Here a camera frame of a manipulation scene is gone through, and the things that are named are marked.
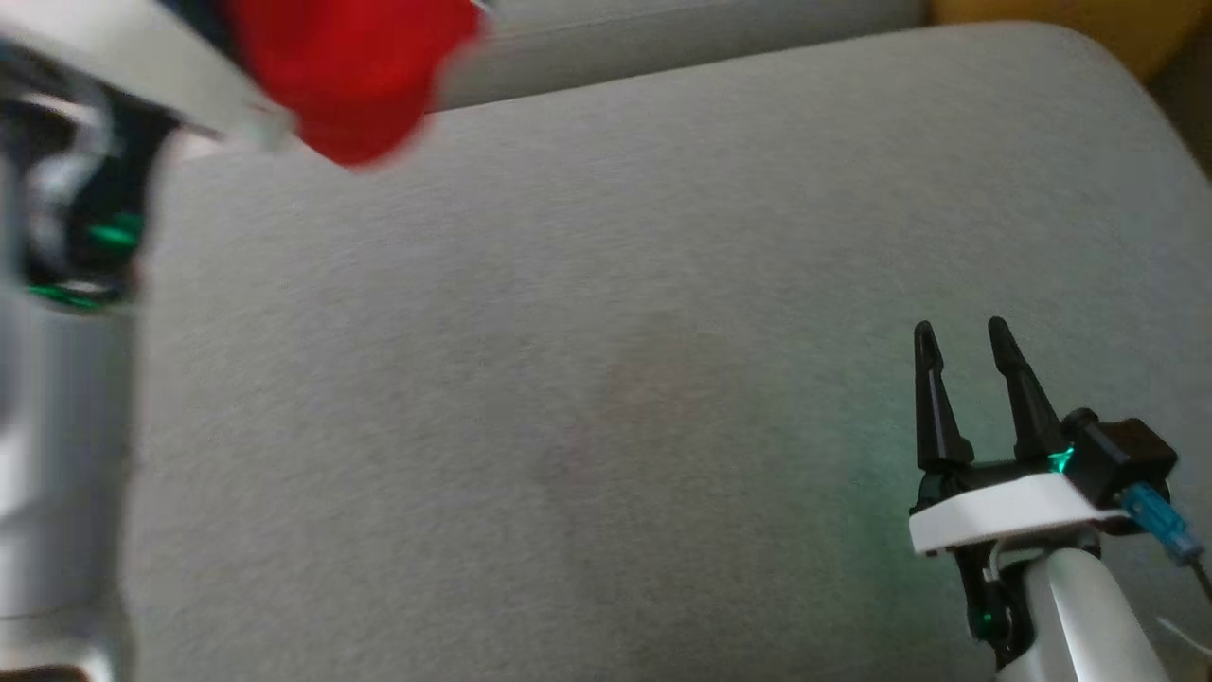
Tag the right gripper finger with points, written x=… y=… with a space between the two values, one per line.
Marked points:
x=1027 y=403
x=937 y=407

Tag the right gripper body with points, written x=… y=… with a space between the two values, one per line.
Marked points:
x=1004 y=511

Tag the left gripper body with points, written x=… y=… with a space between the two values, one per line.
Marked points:
x=104 y=66

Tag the red garment with white trim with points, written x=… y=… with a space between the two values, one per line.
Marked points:
x=350 y=76

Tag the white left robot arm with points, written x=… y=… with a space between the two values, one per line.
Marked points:
x=57 y=474

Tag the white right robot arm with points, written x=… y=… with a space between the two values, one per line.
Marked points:
x=1089 y=625

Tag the large grey sofa seat cushion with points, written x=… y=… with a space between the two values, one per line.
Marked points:
x=568 y=332

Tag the yellow sofa backrest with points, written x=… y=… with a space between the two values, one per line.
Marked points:
x=1089 y=24

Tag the small grey sofa seat cushion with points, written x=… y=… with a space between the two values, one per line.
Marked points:
x=663 y=47

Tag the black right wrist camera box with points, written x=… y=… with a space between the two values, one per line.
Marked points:
x=1127 y=455

